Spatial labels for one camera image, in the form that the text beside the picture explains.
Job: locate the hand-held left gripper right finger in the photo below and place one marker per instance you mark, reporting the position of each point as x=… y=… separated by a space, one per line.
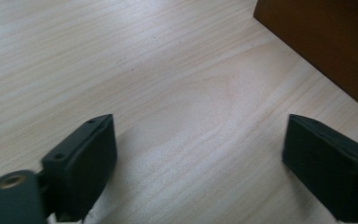
x=329 y=168

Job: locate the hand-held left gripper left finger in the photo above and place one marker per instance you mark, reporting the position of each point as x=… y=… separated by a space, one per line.
x=80 y=165

